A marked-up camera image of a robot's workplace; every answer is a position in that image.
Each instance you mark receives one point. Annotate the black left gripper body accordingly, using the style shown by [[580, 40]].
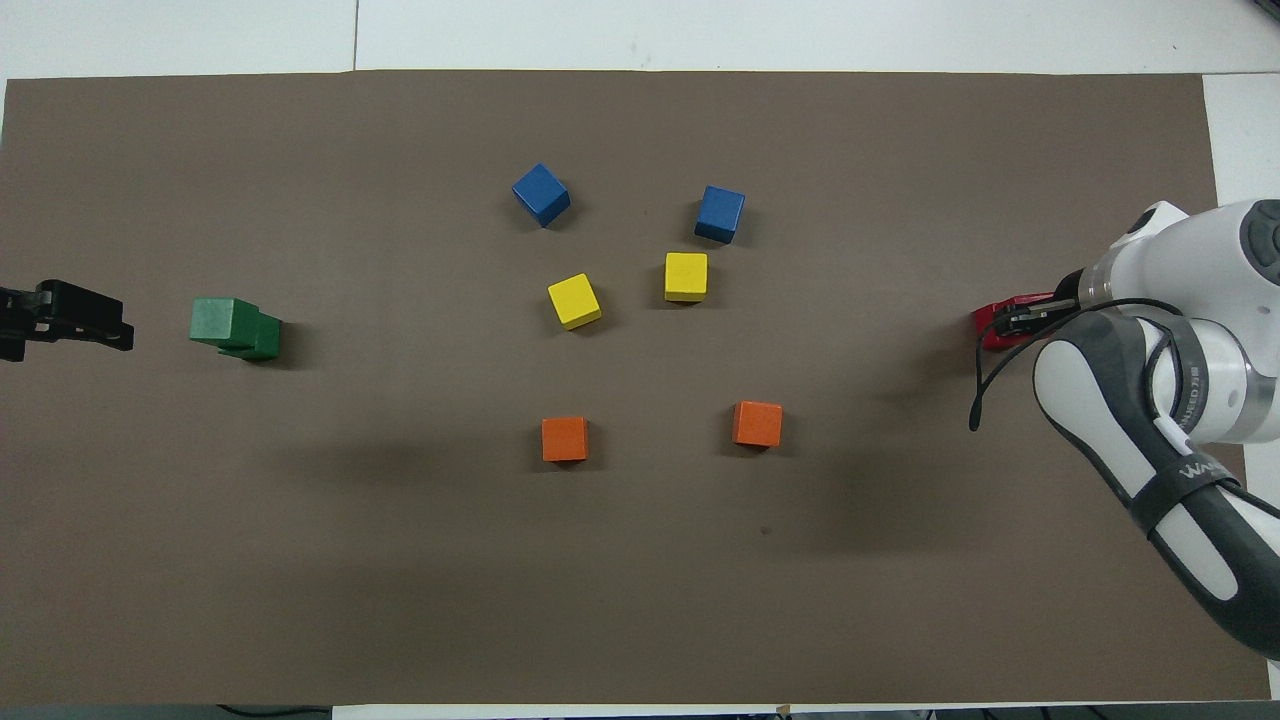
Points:
[[20, 315]]

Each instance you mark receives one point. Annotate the red wooden cube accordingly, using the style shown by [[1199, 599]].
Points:
[[985, 320], [1000, 345]]

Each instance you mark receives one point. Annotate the orange wooden cube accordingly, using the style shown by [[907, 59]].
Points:
[[565, 438], [757, 423]]

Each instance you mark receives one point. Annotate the brown paper table mat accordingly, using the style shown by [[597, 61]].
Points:
[[640, 580]]

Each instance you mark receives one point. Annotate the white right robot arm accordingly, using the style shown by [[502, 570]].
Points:
[[1200, 300]]

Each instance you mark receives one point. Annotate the green wooden cube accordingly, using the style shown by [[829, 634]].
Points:
[[268, 340], [220, 320]]

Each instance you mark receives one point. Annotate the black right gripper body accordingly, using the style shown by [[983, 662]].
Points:
[[1070, 298]]

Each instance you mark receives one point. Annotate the blue wooden cube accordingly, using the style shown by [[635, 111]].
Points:
[[541, 193], [720, 213]]

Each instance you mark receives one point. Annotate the yellow wooden cube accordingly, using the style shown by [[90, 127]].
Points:
[[686, 276], [574, 300]]

